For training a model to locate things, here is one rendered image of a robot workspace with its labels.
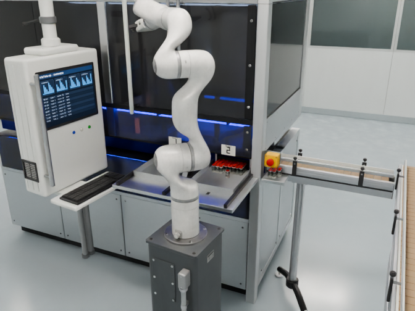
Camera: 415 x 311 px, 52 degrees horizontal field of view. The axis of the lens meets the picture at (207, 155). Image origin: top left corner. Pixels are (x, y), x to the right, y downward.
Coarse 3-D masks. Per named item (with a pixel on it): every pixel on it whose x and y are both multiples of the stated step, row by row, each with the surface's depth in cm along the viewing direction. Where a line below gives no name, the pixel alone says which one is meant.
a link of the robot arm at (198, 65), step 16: (192, 64) 151; (208, 64) 153; (192, 80) 156; (208, 80) 156; (176, 96) 158; (192, 96) 156; (176, 112) 160; (192, 112) 160; (176, 128) 165; (192, 128) 163; (192, 144) 169; (192, 160) 168; (208, 160) 172
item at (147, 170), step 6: (150, 162) 253; (138, 168) 242; (144, 168) 247; (150, 168) 248; (156, 168) 248; (138, 174) 237; (144, 174) 235; (150, 174) 234; (156, 174) 241; (180, 174) 234; (156, 180) 233; (162, 180) 231
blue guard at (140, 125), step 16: (0, 96) 299; (0, 112) 304; (112, 112) 263; (128, 112) 258; (144, 112) 253; (112, 128) 267; (128, 128) 262; (144, 128) 257; (160, 128) 252; (208, 128) 239; (224, 128) 235; (240, 128) 231; (208, 144) 242; (240, 144) 234
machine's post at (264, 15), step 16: (272, 0) 206; (256, 32) 209; (256, 48) 212; (256, 64) 215; (256, 80) 218; (256, 96) 220; (256, 112) 224; (256, 128) 227; (256, 144) 230; (256, 160) 233; (256, 176) 237; (256, 192) 240; (256, 208) 244; (256, 224) 247; (256, 240) 251; (256, 256) 255; (256, 272) 261; (256, 288) 268
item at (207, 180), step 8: (208, 168) 248; (192, 176) 230; (200, 176) 238; (208, 176) 238; (216, 176) 238; (224, 176) 238; (232, 176) 238; (240, 176) 238; (200, 184) 222; (208, 184) 229; (216, 184) 229; (224, 184) 229; (232, 184) 229; (240, 184) 225; (216, 192) 220; (224, 192) 218; (232, 192) 216
